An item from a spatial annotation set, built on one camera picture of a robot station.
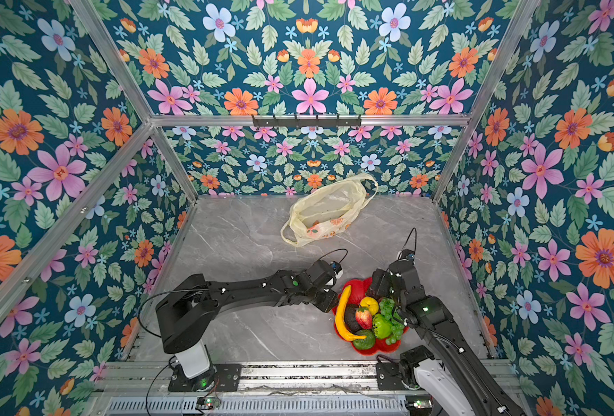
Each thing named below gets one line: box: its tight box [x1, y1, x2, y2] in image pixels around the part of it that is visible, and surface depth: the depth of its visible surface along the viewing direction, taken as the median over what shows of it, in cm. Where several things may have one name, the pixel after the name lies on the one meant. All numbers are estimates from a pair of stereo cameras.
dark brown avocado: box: [344, 304, 361, 332], surface depth 81 cm
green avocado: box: [352, 329, 376, 351], surface depth 76 cm
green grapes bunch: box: [378, 297, 405, 345], surface depth 78 cm
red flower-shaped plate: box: [332, 277, 408, 357], surface depth 80 cm
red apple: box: [354, 307, 374, 331], surface depth 79 cm
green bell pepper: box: [372, 313, 393, 340], surface depth 79 cm
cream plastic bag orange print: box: [280, 172, 379, 247], surface depth 106 cm
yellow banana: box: [334, 285, 367, 342], surface depth 80 cm
